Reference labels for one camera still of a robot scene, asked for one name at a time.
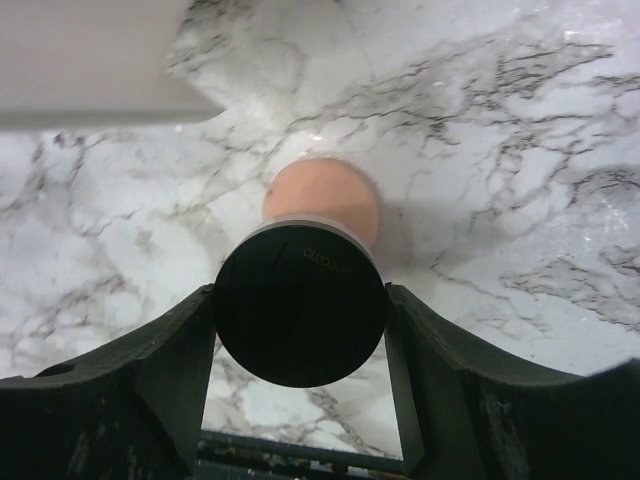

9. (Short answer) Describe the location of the orange makeup sponge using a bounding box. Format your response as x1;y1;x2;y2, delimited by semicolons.
262;157;380;246

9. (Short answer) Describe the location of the black mounting rail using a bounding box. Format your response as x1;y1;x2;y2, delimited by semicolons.
192;430;406;479

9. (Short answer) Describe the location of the black round compact jar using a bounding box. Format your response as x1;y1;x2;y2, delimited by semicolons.
213;214;387;388

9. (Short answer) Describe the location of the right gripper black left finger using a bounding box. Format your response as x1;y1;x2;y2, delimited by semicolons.
1;285;216;479

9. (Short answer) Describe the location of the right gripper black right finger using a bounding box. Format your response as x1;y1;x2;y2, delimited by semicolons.
385;284;639;479

